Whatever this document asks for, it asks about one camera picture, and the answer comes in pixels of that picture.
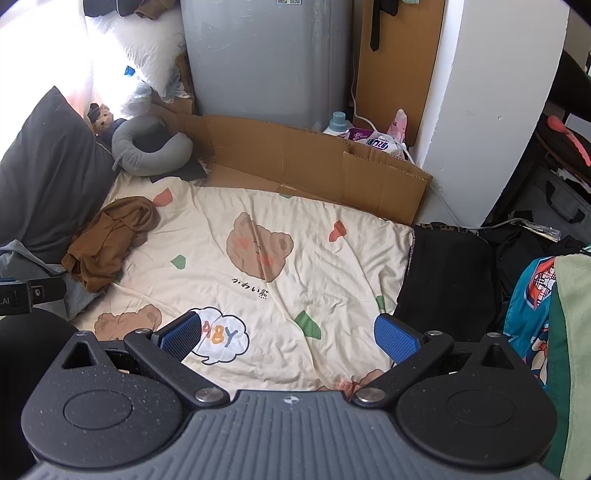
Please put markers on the leopard print cloth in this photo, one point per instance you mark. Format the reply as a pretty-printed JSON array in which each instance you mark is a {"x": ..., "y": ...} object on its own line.
[{"x": 443, "y": 227}]

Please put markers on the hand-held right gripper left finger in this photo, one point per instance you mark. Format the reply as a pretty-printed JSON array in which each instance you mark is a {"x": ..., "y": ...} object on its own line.
[{"x": 178, "y": 334}]

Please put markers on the detergent refill bag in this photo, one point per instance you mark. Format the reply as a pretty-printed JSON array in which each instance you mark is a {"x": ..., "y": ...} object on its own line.
[{"x": 378, "y": 143}]

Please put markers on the silver foil packet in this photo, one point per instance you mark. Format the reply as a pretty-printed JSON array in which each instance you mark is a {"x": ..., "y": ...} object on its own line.
[{"x": 540, "y": 230}]

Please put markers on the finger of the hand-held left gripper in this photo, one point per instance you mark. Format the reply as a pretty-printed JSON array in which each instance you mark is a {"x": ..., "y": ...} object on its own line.
[{"x": 48, "y": 288}]

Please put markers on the white fluffy pillow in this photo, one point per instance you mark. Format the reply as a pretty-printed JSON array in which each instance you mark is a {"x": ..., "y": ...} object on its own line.
[{"x": 147, "y": 50}]

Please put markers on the detergent bottle with blue cap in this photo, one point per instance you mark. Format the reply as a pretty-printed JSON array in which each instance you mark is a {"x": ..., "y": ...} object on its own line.
[{"x": 336, "y": 124}]

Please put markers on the teddy bear toy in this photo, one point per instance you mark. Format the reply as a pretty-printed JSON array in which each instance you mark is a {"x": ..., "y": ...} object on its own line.
[{"x": 102, "y": 115}]

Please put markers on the black knitted garment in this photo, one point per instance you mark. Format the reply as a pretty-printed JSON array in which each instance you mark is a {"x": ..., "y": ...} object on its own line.
[{"x": 443, "y": 277}]

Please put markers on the black clothes pile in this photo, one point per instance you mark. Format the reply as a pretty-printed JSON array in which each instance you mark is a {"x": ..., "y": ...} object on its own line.
[{"x": 521, "y": 258}]

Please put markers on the cream printed blanket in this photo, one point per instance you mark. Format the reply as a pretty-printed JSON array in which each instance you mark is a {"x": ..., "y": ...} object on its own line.
[{"x": 323, "y": 277}]

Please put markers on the black bag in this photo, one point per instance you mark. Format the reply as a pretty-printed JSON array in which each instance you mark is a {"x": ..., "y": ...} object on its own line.
[{"x": 554, "y": 194}]

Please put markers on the green garment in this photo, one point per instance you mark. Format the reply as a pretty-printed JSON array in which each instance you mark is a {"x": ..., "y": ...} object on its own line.
[{"x": 572, "y": 346}]

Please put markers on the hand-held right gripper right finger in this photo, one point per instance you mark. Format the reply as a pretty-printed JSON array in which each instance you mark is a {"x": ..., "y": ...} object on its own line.
[{"x": 397, "y": 339}]

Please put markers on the dark grey pillow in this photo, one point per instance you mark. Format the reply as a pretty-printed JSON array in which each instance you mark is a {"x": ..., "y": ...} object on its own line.
[{"x": 51, "y": 175}]

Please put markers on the folded cardboard sheet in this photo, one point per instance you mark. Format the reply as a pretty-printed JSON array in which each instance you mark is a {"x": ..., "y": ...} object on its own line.
[{"x": 300, "y": 157}]

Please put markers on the grey neck pillow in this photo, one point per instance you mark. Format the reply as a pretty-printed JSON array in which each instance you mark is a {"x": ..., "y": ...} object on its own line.
[{"x": 175, "y": 152}]

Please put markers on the black flat cloth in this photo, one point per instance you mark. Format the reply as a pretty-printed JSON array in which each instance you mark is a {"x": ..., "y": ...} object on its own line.
[{"x": 191, "y": 171}]

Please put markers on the coral pink object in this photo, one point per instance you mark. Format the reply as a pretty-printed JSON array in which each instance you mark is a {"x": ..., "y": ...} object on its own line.
[{"x": 572, "y": 138}]

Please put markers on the grey crumpled garment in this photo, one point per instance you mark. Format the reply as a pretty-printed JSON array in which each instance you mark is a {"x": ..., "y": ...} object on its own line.
[{"x": 23, "y": 263}]

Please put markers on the brown t-shirt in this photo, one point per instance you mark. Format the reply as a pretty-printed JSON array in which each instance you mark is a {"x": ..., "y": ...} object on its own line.
[{"x": 106, "y": 240}]

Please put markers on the clear plastic bag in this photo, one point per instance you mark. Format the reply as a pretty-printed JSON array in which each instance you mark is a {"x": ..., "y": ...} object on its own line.
[{"x": 138, "y": 97}]

